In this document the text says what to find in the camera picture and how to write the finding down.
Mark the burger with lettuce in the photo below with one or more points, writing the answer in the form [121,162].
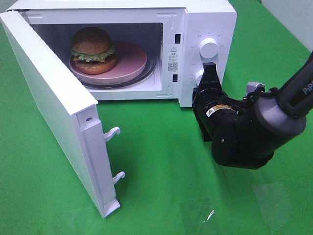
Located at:
[93,51]

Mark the small white knob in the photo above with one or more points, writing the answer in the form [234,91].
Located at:
[198,77]

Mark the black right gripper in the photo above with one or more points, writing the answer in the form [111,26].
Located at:
[214,116]

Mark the pink plate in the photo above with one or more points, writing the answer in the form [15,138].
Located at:
[131,61]

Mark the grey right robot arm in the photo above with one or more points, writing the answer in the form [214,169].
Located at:
[245,133]

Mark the white microwave door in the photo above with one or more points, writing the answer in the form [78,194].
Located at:
[69,110]

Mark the glass microwave turntable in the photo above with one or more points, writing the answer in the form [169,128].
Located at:
[148,70]

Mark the large white upper knob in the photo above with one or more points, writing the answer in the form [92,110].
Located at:
[208,47]

